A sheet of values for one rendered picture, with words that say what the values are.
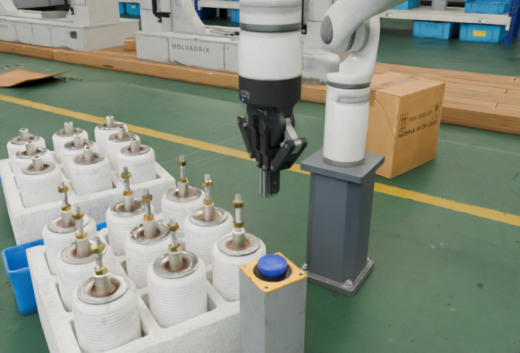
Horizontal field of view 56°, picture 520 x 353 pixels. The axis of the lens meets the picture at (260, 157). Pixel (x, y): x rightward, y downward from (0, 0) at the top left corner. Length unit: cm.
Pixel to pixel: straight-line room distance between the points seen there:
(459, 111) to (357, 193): 144
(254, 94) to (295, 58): 6
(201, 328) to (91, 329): 16
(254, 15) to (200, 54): 262
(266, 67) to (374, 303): 75
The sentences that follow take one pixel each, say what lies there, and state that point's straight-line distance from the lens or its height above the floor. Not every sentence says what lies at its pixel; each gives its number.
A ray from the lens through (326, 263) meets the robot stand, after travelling 118.
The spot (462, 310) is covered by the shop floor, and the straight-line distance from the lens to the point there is 121.
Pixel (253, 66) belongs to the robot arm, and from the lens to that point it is 56.
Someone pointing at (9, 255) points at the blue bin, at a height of 10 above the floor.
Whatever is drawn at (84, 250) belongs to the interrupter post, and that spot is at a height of 26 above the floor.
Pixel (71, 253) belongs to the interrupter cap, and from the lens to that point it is 91.
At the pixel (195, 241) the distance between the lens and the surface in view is 95.
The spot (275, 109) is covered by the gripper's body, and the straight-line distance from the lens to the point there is 57.
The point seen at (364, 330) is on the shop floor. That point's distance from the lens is 110.
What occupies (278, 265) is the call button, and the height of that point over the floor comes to 33.
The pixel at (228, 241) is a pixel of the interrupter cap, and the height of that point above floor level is 25.
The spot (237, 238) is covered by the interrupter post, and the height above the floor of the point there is 27.
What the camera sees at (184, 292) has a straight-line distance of 81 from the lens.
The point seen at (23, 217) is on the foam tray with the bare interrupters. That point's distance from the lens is 125.
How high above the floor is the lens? 71
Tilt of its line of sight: 22 degrees down
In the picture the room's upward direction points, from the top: straight up
